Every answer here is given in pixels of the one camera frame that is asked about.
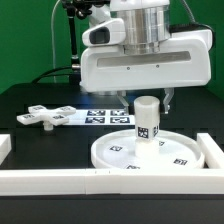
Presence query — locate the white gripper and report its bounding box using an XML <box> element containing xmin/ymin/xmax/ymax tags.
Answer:
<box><xmin>81</xmin><ymin>29</ymin><xmax>212</xmax><ymax>114</ymax></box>

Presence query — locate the white round table top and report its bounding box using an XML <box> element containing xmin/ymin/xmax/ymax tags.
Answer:
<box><xmin>91</xmin><ymin>129</ymin><xmax>205</xmax><ymax>170</ymax></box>

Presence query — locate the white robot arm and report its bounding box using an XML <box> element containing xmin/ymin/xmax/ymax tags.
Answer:
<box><xmin>81</xmin><ymin>0</ymin><xmax>214</xmax><ymax>112</ymax></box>

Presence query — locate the white marker sheet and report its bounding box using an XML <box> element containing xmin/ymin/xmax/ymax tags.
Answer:
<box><xmin>68</xmin><ymin>109</ymin><xmax>135</xmax><ymax>126</ymax></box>

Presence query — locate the white right fence block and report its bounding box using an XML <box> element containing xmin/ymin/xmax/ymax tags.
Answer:
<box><xmin>197</xmin><ymin>133</ymin><xmax>224</xmax><ymax>169</ymax></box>

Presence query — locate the white fence block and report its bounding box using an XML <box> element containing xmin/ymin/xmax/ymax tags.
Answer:
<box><xmin>0</xmin><ymin>134</ymin><xmax>12</xmax><ymax>165</ymax></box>
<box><xmin>197</xmin><ymin>133</ymin><xmax>224</xmax><ymax>169</ymax></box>

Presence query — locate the white cross-shaped table base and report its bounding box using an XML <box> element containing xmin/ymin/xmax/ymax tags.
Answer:
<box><xmin>17</xmin><ymin>105</ymin><xmax>76</xmax><ymax>131</ymax></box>

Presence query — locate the white left fence block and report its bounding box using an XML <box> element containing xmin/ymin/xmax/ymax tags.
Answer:
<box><xmin>0</xmin><ymin>134</ymin><xmax>12</xmax><ymax>165</ymax></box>

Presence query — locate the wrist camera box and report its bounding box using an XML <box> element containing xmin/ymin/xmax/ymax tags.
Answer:
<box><xmin>82</xmin><ymin>18</ymin><xmax>126</xmax><ymax>47</ymax></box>

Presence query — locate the black cable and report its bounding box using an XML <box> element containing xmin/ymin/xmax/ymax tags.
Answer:
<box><xmin>31</xmin><ymin>66</ymin><xmax>83</xmax><ymax>84</ymax></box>

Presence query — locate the white cable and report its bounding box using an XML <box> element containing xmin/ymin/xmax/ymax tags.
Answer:
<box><xmin>50</xmin><ymin>0</ymin><xmax>63</xmax><ymax>84</ymax></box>

